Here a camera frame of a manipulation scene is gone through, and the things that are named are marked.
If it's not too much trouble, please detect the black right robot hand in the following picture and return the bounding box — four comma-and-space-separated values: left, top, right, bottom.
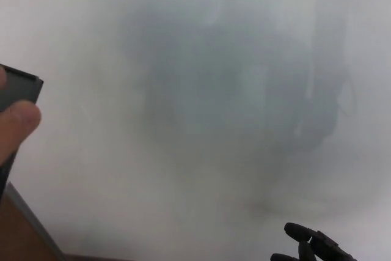
269, 222, 356, 261

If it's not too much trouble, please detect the bare human hand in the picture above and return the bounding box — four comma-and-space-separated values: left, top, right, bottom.
0, 67, 42, 167

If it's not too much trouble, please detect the black magnetic marker holder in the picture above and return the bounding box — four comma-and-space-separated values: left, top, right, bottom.
0, 64, 44, 204

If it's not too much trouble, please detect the brown wooden panel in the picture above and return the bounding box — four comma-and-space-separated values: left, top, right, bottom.
0, 195, 59, 261

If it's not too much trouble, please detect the white whiteboard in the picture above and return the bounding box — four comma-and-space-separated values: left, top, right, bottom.
0, 0, 391, 261

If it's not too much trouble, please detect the grey aluminium whiteboard frame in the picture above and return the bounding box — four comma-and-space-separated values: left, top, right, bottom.
5, 180, 67, 261

